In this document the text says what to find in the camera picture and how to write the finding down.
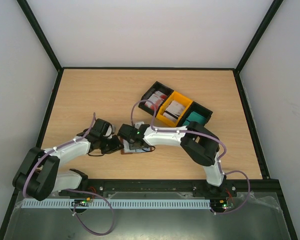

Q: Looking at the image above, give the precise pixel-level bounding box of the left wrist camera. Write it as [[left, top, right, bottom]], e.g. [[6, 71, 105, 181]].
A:
[[104, 124, 116, 139]]

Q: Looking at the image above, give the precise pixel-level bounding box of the light blue slotted cable duct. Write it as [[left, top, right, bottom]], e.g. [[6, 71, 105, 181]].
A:
[[21, 198, 211, 210]]

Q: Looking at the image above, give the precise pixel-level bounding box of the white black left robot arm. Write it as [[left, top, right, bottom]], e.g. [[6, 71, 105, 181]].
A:
[[12, 118, 124, 201]]

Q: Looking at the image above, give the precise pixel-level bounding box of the brown leather card holder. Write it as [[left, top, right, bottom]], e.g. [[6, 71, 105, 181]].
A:
[[119, 137, 154, 155]]

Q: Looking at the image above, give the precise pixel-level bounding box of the black right tray compartment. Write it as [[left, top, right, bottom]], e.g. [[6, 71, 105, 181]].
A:
[[177, 101, 213, 127]]

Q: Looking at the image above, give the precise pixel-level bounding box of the yellow middle tray compartment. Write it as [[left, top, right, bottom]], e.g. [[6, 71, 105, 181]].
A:
[[156, 91, 193, 127]]

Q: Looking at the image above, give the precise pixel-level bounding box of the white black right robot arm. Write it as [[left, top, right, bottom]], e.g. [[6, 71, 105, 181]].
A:
[[118, 121, 227, 196]]

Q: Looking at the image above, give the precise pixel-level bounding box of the black metal cage frame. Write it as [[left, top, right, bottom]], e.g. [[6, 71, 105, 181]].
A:
[[0, 0, 298, 240]]

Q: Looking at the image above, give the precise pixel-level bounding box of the teal card stack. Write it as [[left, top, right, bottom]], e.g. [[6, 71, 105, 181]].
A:
[[182, 111, 207, 126]]

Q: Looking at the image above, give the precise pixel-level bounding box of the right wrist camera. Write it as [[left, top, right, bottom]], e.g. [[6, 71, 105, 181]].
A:
[[134, 121, 144, 129]]

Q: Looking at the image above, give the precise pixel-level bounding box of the black left tray compartment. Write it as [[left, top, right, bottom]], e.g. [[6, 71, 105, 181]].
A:
[[138, 81, 174, 117]]

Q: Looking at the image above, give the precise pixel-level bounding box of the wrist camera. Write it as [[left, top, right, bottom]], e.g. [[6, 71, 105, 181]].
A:
[[104, 124, 116, 139], [134, 121, 144, 129]]

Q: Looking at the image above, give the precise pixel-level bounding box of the red white card stack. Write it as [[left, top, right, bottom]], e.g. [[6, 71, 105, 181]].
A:
[[144, 91, 167, 111]]

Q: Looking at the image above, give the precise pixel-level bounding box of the black tray compartment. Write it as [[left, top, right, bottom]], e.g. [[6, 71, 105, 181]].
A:
[[177, 101, 213, 127], [138, 81, 174, 117]]

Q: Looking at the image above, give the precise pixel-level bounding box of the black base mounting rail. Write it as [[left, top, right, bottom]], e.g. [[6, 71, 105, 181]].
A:
[[58, 178, 238, 198]]

